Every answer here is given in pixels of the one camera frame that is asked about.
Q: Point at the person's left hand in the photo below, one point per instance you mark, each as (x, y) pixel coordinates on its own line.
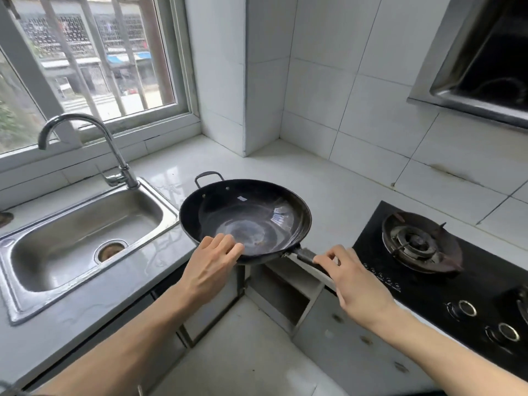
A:
(210, 268)

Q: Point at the person's right hand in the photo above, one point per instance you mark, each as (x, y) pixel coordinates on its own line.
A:
(359, 292)

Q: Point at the grey cabinet door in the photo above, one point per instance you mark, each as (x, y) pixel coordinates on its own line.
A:
(218, 321)

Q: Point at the black wok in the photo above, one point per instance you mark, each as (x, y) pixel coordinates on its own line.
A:
(247, 214)

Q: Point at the black glass gas stove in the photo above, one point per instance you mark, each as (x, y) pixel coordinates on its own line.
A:
(433, 292)

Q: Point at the chrome faucet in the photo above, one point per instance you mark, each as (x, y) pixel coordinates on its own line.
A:
(119, 160)

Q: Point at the person's left forearm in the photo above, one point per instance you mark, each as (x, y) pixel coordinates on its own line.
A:
(123, 350)

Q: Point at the person's right forearm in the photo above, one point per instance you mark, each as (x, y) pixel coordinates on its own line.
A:
(453, 354)

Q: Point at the stove burner with pan support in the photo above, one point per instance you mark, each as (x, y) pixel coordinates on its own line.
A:
(416, 241)
(524, 305)

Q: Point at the black and silver stove knob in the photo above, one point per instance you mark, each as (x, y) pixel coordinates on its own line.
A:
(463, 310)
(504, 333)

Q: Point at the stainless steel sink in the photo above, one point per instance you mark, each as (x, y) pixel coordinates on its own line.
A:
(82, 226)

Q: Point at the window security bars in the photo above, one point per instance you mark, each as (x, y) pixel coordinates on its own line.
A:
(101, 57)

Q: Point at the white framed window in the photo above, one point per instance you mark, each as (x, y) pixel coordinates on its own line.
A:
(35, 78)

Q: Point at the steel and black range hood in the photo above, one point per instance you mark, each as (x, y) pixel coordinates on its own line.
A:
(495, 57)

